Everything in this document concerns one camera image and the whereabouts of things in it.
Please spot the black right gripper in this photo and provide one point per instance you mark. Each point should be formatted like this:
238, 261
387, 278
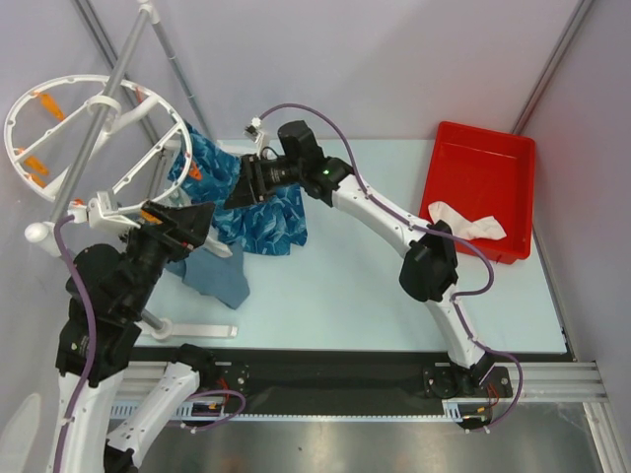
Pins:
257, 177

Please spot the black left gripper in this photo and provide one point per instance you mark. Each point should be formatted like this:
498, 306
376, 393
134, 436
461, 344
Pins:
188, 225

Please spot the white round clip hanger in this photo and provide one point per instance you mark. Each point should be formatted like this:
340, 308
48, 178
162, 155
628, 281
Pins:
176, 139

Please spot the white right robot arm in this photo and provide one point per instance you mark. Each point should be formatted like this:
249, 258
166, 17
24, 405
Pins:
428, 273

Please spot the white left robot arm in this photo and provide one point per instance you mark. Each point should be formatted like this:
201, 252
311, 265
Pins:
108, 292

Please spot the blue patterned cloth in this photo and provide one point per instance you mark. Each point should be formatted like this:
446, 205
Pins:
270, 228

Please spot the grey blue sock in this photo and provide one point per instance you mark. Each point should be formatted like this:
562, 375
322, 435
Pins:
210, 275

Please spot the red plastic tray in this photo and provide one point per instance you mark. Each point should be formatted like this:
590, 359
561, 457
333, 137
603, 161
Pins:
485, 173

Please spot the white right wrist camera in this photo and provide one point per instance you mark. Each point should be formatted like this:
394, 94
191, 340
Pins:
255, 132

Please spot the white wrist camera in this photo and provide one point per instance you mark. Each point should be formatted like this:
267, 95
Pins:
255, 132
100, 213

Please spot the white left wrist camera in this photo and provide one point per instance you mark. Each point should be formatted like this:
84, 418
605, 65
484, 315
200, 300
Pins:
100, 213

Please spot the grey drying rack frame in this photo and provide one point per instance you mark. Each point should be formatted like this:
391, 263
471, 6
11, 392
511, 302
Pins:
41, 233

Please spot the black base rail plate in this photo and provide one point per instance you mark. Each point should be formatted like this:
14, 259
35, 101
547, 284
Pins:
306, 383

